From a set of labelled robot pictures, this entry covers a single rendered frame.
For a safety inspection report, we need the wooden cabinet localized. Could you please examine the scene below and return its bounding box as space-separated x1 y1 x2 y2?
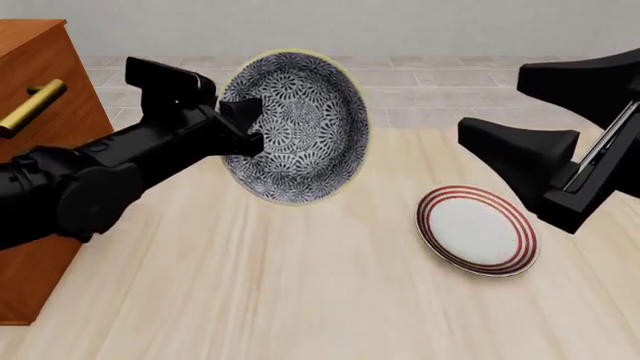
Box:
0 18 117 327

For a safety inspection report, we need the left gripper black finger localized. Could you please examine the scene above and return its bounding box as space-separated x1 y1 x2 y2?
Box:
218 97 265 157

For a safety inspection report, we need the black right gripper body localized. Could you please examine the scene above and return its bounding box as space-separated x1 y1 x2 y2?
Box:
543 97 640 237

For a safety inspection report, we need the white plate with red rings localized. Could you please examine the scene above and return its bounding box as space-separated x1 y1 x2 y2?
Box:
414 183 542 279

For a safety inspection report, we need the black white patterned bowl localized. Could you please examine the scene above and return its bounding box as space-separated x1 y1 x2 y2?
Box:
218 47 374 210

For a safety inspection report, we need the wooden cabinet drawer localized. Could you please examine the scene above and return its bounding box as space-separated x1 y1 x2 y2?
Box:
0 25 115 159

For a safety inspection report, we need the brass drawer handle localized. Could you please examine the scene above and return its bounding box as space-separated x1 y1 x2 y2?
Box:
0 78 68 140

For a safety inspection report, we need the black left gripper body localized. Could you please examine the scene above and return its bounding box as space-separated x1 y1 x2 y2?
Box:
175 104 254 158

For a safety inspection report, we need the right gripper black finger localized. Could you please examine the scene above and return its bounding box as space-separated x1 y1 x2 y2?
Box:
516 48 640 114
456 116 582 223

